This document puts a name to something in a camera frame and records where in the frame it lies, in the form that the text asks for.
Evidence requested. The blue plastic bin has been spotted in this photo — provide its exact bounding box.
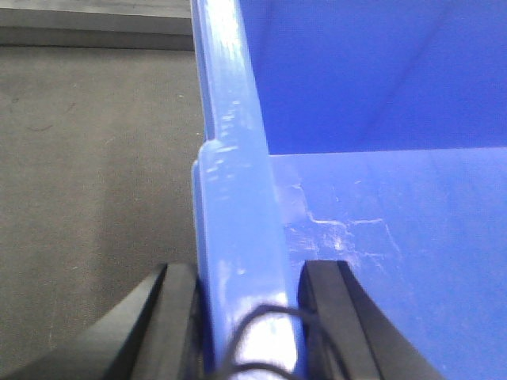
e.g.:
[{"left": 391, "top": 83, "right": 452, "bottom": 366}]
[{"left": 192, "top": 1, "right": 506, "bottom": 379}]

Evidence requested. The black conveyor belt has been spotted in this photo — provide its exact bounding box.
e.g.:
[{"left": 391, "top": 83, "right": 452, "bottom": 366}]
[{"left": 1, "top": 1, "right": 202, "bottom": 375}]

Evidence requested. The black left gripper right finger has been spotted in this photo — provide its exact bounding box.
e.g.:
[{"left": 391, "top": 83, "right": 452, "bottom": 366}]
[{"left": 298, "top": 260, "right": 442, "bottom": 379}]

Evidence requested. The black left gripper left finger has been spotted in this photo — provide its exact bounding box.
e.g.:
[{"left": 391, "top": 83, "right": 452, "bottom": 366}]
[{"left": 5, "top": 264, "right": 202, "bottom": 379}]

